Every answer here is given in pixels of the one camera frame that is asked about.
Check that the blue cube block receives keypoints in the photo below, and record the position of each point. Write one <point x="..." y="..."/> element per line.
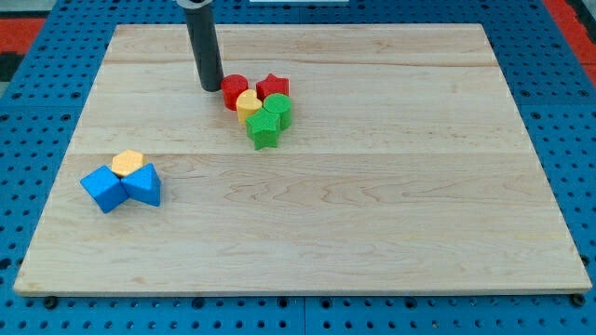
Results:
<point x="105" y="188"/>

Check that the green star block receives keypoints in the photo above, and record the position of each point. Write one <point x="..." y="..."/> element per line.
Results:
<point x="263" y="128"/>

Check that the green cylinder block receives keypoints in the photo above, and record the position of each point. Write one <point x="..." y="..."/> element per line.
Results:
<point x="281" y="105"/>

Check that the yellow heart block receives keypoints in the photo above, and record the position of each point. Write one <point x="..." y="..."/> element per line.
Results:
<point x="247" y="104"/>

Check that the red star block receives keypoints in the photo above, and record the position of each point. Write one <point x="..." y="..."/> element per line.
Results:
<point x="272" y="84"/>

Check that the red cylinder block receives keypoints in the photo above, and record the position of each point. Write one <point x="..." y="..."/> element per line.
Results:
<point x="232" y="86"/>

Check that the light wooden board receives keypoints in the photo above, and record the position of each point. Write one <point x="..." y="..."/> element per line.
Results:
<point x="407" y="170"/>

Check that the black cylindrical pointer rod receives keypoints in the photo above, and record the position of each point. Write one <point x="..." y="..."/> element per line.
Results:
<point x="203" y="37"/>

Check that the blue triangular prism block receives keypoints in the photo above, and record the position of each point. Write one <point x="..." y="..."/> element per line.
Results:
<point x="144" y="185"/>

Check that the yellow hexagon block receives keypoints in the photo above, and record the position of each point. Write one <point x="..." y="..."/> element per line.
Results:
<point x="127" y="162"/>

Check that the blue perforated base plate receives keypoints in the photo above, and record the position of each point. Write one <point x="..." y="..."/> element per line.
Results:
<point x="46" y="95"/>

